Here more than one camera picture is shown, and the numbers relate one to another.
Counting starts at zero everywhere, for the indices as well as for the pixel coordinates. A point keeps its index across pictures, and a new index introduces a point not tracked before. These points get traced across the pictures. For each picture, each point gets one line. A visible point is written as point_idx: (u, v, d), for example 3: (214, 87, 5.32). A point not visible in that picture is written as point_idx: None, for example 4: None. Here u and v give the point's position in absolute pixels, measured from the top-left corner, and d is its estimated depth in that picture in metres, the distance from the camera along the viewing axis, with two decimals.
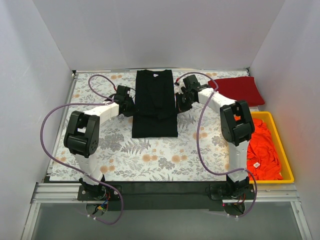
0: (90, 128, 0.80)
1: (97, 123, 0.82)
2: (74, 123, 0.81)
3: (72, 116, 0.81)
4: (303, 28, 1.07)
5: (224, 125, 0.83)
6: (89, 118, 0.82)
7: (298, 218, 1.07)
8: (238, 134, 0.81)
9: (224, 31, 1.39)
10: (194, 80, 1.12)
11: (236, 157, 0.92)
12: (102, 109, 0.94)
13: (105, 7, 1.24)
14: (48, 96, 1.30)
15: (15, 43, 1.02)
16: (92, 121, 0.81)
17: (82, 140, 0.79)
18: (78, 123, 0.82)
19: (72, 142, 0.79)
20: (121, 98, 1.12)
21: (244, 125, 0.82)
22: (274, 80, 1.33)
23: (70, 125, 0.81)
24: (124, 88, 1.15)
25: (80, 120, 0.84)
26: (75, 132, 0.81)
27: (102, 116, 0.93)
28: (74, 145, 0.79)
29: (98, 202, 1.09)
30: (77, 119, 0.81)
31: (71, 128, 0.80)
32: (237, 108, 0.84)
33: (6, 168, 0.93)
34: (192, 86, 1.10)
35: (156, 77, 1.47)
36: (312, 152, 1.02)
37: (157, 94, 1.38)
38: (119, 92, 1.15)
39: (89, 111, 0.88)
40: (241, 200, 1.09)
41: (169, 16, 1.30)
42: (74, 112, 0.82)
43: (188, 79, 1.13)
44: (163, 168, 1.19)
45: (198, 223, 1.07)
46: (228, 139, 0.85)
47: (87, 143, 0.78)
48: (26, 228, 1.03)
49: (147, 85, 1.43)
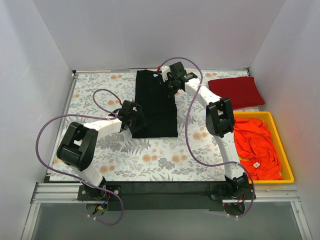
0: (85, 142, 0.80)
1: (94, 139, 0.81)
2: (71, 134, 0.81)
3: (70, 127, 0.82)
4: (304, 27, 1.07)
5: (209, 120, 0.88)
6: (88, 131, 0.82)
7: (297, 218, 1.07)
8: (220, 129, 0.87)
9: (224, 31, 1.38)
10: (180, 67, 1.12)
11: (224, 150, 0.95)
12: (104, 123, 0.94)
13: (105, 7, 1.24)
14: (49, 96, 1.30)
15: (15, 43, 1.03)
16: (90, 135, 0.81)
17: (76, 154, 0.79)
18: (75, 134, 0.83)
19: (66, 154, 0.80)
20: (126, 115, 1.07)
21: (226, 121, 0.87)
22: (275, 80, 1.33)
23: (66, 136, 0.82)
24: (130, 104, 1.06)
25: (78, 132, 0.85)
26: (70, 143, 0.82)
27: (102, 131, 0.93)
28: (67, 157, 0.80)
29: (98, 202, 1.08)
30: (74, 131, 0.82)
31: (66, 139, 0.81)
32: (221, 104, 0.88)
33: (6, 168, 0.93)
34: (179, 74, 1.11)
35: (156, 77, 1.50)
36: (312, 152, 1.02)
37: (157, 93, 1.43)
38: (125, 107, 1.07)
39: (89, 124, 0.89)
40: (241, 200, 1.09)
41: (170, 16, 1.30)
42: (73, 123, 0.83)
43: (174, 66, 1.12)
44: (163, 168, 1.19)
45: (198, 223, 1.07)
46: (212, 132, 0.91)
47: (80, 157, 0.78)
48: (26, 228, 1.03)
49: (147, 85, 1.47)
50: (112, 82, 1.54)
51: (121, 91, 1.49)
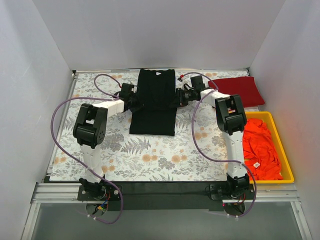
0: (98, 119, 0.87)
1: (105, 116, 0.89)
2: (84, 114, 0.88)
3: (82, 107, 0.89)
4: (304, 27, 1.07)
5: (218, 115, 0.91)
6: (99, 109, 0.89)
7: (297, 219, 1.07)
8: (230, 123, 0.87)
9: (224, 31, 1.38)
10: (200, 80, 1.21)
11: (231, 148, 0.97)
12: (110, 103, 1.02)
13: (105, 7, 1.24)
14: (49, 96, 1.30)
15: (15, 43, 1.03)
16: (101, 113, 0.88)
17: (91, 131, 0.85)
18: (87, 114, 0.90)
19: (81, 132, 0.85)
20: (125, 96, 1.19)
21: (236, 116, 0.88)
22: (275, 80, 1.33)
23: (80, 116, 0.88)
24: (129, 86, 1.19)
25: (89, 112, 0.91)
26: (84, 123, 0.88)
27: (110, 110, 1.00)
28: (82, 135, 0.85)
29: (98, 202, 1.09)
30: (86, 111, 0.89)
31: (80, 119, 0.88)
32: (232, 101, 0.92)
33: (6, 168, 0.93)
34: (198, 86, 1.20)
35: (158, 75, 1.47)
36: (312, 152, 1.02)
37: (158, 93, 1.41)
38: (124, 89, 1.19)
39: (97, 104, 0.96)
40: (241, 200, 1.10)
41: (169, 16, 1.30)
42: (84, 105, 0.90)
43: (195, 78, 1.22)
44: (163, 168, 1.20)
45: (198, 223, 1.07)
46: (222, 129, 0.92)
47: (95, 133, 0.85)
48: (26, 228, 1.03)
49: (149, 82, 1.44)
50: (112, 82, 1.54)
51: None
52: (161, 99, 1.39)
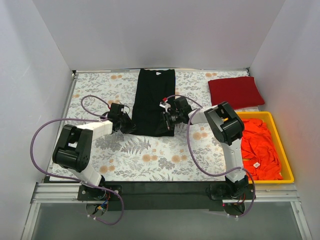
0: (82, 142, 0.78)
1: (89, 138, 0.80)
2: (66, 136, 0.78)
3: (64, 129, 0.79)
4: (304, 28, 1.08)
5: (213, 127, 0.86)
6: (82, 132, 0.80)
7: (297, 218, 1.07)
8: (226, 129, 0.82)
9: (224, 31, 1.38)
10: (185, 103, 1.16)
11: (230, 156, 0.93)
12: (96, 124, 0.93)
13: (105, 7, 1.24)
14: (49, 96, 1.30)
15: (15, 44, 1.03)
16: (85, 135, 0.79)
17: (72, 156, 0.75)
18: (70, 136, 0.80)
19: (62, 157, 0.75)
20: (115, 117, 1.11)
21: (231, 121, 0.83)
22: (274, 81, 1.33)
23: (61, 139, 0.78)
24: (118, 106, 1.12)
25: (72, 134, 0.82)
26: (66, 146, 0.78)
27: (96, 132, 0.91)
28: (64, 160, 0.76)
29: (98, 202, 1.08)
30: (69, 133, 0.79)
31: (61, 142, 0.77)
32: (221, 110, 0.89)
33: (6, 167, 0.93)
34: (184, 109, 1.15)
35: (159, 75, 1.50)
36: (312, 152, 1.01)
37: (158, 93, 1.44)
38: (113, 110, 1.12)
39: (82, 125, 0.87)
40: (241, 200, 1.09)
41: (169, 16, 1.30)
42: (67, 125, 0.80)
43: (179, 102, 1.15)
44: (163, 168, 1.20)
45: (198, 223, 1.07)
46: (220, 139, 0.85)
47: (77, 158, 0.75)
48: (26, 228, 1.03)
49: (149, 82, 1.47)
50: (112, 82, 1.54)
51: (122, 91, 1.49)
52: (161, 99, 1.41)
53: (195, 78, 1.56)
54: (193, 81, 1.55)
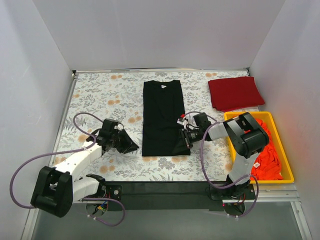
0: (59, 189, 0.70)
1: (68, 182, 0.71)
2: (44, 181, 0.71)
3: (41, 173, 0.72)
4: (303, 28, 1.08)
5: (233, 137, 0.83)
6: (61, 175, 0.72)
7: (297, 218, 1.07)
8: (249, 141, 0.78)
9: (224, 31, 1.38)
10: (205, 118, 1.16)
11: (245, 167, 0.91)
12: (80, 158, 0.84)
13: (105, 6, 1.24)
14: (49, 97, 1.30)
15: (15, 44, 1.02)
16: (63, 180, 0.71)
17: (51, 203, 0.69)
18: (49, 179, 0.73)
19: (41, 203, 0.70)
20: (106, 136, 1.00)
21: (254, 133, 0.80)
22: (275, 81, 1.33)
23: (38, 185, 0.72)
24: (111, 123, 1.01)
25: (52, 175, 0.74)
26: (44, 191, 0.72)
27: (80, 166, 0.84)
28: (44, 207, 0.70)
29: (98, 202, 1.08)
30: (46, 177, 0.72)
31: (39, 188, 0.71)
32: (243, 122, 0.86)
33: (6, 167, 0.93)
34: (204, 125, 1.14)
35: (164, 89, 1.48)
36: (312, 152, 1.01)
37: (165, 107, 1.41)
38: (106, 127, 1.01)
39: (62, 165, 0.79)
40: (241, 200, 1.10)
41: (169, 16, 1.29)
42: (45, 168, 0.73)
43: (199, 117, 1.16)
44: (163, 168, 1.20)
45: (198, 223, 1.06)
46: (241, 152, 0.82)
47: (56, 206, 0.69)
48: (26, 228, 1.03)
49: (155, 96, 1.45)
50: (112, 82, 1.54)
51: (122, 91, 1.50)
52: (163, 102, 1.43)
53: (195, 78, 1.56)
54: (193, 81, 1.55)
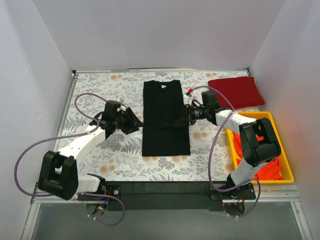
0: (65, 174, 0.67)
1: (73, 167, 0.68)
2: (48, 165, 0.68)
3: (45, 157, 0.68)
4: (303, 28, 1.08)
5: (245, 144, 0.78)
6: (65, 160, 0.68)
7: (297, 218, 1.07)
8: (261, 154, 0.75)
9: (224, 31, 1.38)
10: (213, 98, 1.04)
11: (250, 173, 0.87)
12: (84, 141, 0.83)
13: (105, 7, 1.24)
14: (49, 97, 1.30)
15: (15, 44, 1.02)
16: (67, 165, 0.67)
17: (58, 187, 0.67)
18: (53, 164, 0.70)
19: (47, 188, 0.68)
20: (110, 118, 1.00)
21: (268, 146, 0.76)
22: (275, 81, 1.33)
23: (43, 169, 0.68)
24: (113, 106, 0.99)
25: (56, 160, 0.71)
26: (50, 176, 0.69)
27: (83, 150, 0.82)
28: (50, 192, 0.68)
29: (98, 202, 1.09)
30: (51, 162, 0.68)
31: (44, 172, 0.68)
32: (259, 126, 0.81)
33: (6, 168, 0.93)
34: (211, 105, 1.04)
35: (165, 88, 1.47)
36: (312, 152, 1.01)
37: (166, 107, 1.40)
38: (108, 110, 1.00)
39: (65, 149, 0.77)
40: (241, 200, 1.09)
41: (169, 16, 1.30)
42: (49, 152, 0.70)
43: (207, 95, 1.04)
44: (163, 168, 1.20)
45: (198, 223, 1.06)
46: (248, 160, 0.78)
47: (63, 190, 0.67)
48: (26, 227, 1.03)
49: (155, 96, 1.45)
50: (112, 82, 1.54)
51: (122, 91, 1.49)
52: (163, 102, 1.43)
53: (195, 78, 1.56)
54: (193, 81, 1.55)
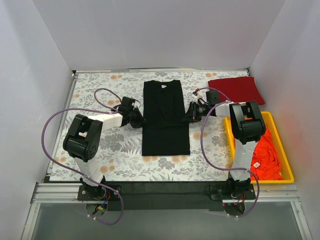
0: (91, 132, 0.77)
1: (99, 129, 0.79)
2: (77, 125, 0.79)
3: (75, 119, 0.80)
4: (304, 28, 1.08)
5: (233, 122, 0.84)
6: (92, 122, 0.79)
7: (297, 219, 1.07)
8: (246, 129, 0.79)
9: (224, 31, 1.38)
10: (215, 95, 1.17)
11: (240, 155, 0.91)
12: (107, 117, 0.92)
13: (105, 7, 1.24)
14: (49, 97, 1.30)
15: (15, 44, 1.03)
16: (94, 126, 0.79)
17: (81, 145, 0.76)
18: (80, 126, 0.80)
19: (71, 145, 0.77)
20: (125, 111, 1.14)
21: (254, 122, 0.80)
22: (275, 81, 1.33)
23: (72, 128, 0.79)
24: (129, 99, 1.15)
25: (83, 124, 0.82)
26: (76, 135, 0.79)
27: (106, 123, 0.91)
28: (73, 149, 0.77)
29: (98, 202, 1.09)
30: (79, 122, 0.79)
31: (72, 131, 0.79)
32: (248, 108, 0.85)
33: (6, 168, 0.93)
34: (213, 101, 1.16)
35: (165, 88, 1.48)
36: (313, 152, 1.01)
37: (166, 107, 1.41)
38: (124, 103, 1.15)
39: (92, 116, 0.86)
40: (241, 200, 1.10)
41: (169, 16, 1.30)
42: (78, 115, 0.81)
43: (210, 93, 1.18)
44: (163, 168, 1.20)
45: (198, 223, 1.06)
46: (236, 136, 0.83)
47: (85, 148, 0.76)
48: (26, 228, 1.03)
49: (155, 96, 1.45)
50: (112, 82, 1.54)
51: (122, 91, 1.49)
52: (164, 102, 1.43)
53: (195, 78, 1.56)
54: (193, 81, 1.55)
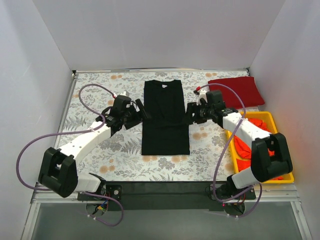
0: (63, 172, 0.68)
1: (72, 166, 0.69)
2: (48, 162, 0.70)
3: (46, 154, 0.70)
4: (304, 27, 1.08)
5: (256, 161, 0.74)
6: (64, 160, 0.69)
7: (297, 218, 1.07)
8: (271, 173, 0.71)
9: (224, 31, 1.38)
10: (218, 98, 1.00)
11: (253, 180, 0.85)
12: (85, 139, 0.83)
13: (105, 7, 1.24)
14: (49, 97, 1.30)
15: (15, 43, 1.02)
16: (67, 164, 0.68)
17: (56, 185, 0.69)
18: (53, 161, 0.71)
19: (47, 184, 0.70)
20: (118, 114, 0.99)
21: (279, 164, 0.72)
22: (275, 81, 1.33)
23: (44, 164, 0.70)
24: (123, 101, 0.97)
25: (57, 157, 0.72)
26: (50, 171, 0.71)
27: (85, 148, 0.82)
28: (49, 187, 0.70)
29: (98, 202, 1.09)
30: (51, 158, 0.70)
31: (44, 168, 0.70)
32: (271, 141, 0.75)
33: (6, 167, 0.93)
34: (216, 106, 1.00)
35: (165, 88, 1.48)
36: (313, 152, 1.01)
37: (166, 107, 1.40)
38: (117, 105, 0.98)
39: (67, 147, 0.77)
40: (241, 200, 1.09)
41: (169, 16, 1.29)
42: (49, 149, 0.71)
43: (212, 96, 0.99)
44: (163, 168, 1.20)
45: (198, 223, 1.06)
46: (257, 176, 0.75)
47: (60, 188, 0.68)
48: (26, 227, 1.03)
49: (155, 96, 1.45)
50: (112, 82, 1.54)
51: (122, 91, 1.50)
52: (164, 102, 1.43)
53: (195, 78, 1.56)
54: (193, 81, 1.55)
